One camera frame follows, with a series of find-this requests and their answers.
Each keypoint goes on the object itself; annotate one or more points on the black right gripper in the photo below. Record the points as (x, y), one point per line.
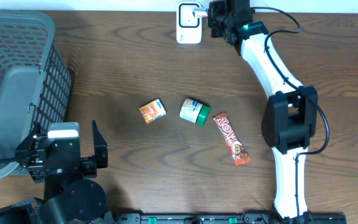
(215, 6)

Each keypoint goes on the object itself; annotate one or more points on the orange Top chocolate bar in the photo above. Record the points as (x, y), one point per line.
(238, 153)

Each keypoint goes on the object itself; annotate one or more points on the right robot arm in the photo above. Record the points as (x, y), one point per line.
(289, 120)

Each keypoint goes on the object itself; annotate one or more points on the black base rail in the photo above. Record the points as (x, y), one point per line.
(248, 217)

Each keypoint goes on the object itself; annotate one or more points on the orange snack packet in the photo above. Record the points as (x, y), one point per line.
(152, 111)

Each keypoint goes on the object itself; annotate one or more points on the green-lidded white jar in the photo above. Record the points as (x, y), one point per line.
(194, 111)

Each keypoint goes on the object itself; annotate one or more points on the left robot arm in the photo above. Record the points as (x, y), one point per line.
(70, 193)

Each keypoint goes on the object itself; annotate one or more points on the white barcode scanner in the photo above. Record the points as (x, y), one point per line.
(188, 27)

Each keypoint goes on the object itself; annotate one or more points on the grey plastic mesh basket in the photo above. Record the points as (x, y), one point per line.
(35, 84)

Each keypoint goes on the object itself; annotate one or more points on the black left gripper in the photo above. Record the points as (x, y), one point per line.
(89, 167)

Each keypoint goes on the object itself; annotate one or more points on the white Panadol medicine box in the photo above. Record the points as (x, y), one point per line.
(200, 12)

